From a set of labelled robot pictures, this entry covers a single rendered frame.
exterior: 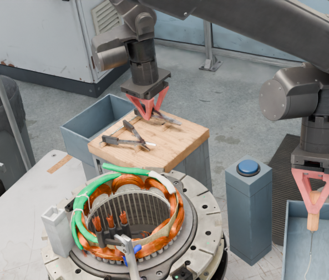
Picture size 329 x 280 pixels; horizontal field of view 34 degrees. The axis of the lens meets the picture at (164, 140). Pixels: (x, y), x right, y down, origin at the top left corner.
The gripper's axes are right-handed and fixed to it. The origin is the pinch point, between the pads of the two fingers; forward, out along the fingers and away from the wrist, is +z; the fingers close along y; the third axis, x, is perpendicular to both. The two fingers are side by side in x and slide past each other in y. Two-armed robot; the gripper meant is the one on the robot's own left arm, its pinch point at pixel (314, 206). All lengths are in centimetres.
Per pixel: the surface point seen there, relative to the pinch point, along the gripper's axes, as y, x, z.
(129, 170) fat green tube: -2.6, -33.1, -0.2
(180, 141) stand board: -25.1, -32.5, -0.4
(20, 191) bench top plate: -37, -86, 23
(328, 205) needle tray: -15.8, 0.6, 5.4
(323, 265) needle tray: -7.5, 1.5, 13.1
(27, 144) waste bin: -123, -151, 38
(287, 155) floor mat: -184, -38, 45
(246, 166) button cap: -24.1, -17.2, 2.9
